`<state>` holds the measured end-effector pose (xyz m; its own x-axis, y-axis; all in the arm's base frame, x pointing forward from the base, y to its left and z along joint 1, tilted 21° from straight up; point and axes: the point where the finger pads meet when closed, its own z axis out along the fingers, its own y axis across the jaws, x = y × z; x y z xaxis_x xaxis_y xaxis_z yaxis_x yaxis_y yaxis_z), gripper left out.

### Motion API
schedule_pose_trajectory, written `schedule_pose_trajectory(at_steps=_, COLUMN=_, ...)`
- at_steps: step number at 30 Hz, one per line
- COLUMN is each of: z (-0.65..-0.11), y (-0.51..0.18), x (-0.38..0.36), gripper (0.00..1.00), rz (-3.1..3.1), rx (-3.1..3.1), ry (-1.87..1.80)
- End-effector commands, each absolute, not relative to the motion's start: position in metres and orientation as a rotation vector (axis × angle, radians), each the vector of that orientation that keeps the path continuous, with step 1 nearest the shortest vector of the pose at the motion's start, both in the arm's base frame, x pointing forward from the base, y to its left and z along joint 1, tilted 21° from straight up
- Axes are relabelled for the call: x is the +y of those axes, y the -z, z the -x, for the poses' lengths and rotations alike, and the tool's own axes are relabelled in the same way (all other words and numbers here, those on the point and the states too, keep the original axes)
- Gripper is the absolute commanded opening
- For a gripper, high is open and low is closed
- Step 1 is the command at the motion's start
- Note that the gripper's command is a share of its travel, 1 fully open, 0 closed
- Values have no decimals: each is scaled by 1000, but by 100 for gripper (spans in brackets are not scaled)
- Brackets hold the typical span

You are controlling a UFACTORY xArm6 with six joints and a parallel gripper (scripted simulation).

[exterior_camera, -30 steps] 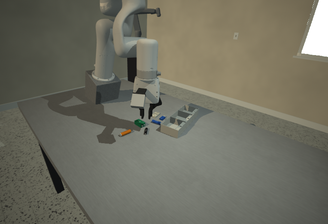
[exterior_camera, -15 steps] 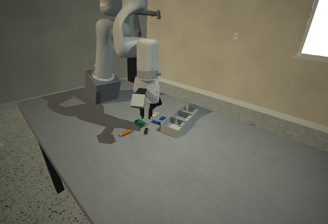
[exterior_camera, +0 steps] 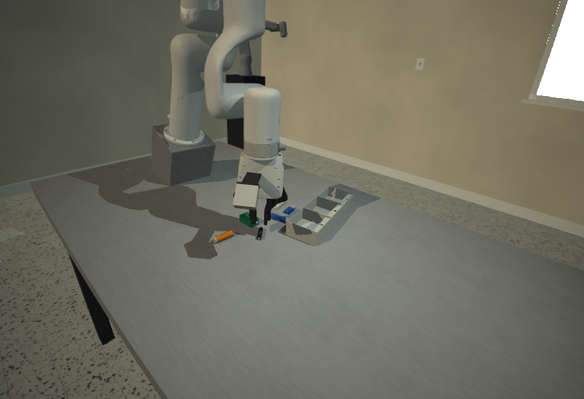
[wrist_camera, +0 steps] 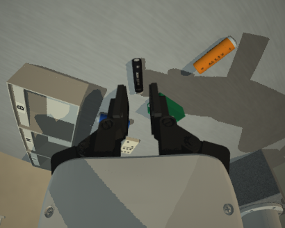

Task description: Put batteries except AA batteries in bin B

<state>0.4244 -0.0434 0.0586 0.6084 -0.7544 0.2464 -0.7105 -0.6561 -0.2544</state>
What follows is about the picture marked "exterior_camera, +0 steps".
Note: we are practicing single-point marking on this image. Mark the blue battery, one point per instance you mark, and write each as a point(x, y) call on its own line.
point(278, 217)

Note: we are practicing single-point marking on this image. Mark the orange battery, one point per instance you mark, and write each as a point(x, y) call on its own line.
point(223, 236)

